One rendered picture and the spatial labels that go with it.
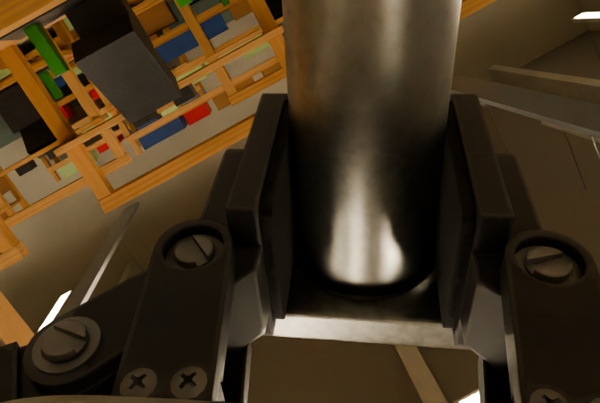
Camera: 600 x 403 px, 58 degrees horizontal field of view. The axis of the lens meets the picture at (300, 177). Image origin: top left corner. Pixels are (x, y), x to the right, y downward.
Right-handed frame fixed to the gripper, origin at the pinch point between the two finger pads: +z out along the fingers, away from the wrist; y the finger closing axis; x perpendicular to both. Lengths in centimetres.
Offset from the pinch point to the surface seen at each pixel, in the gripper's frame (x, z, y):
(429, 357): -412, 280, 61
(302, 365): -481, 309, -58
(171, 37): -256, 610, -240
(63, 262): -739, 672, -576
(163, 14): -232, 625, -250
